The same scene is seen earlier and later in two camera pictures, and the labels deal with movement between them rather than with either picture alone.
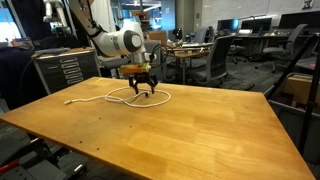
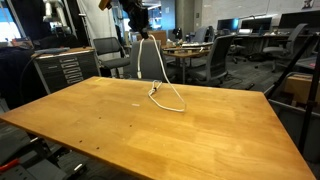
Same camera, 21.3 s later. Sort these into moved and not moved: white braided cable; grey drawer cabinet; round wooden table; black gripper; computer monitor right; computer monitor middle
Moved: black gripper; white braided cable
Not moved: grey drawer cabinet; computer monitor right; round wooden table; computer monitor middle
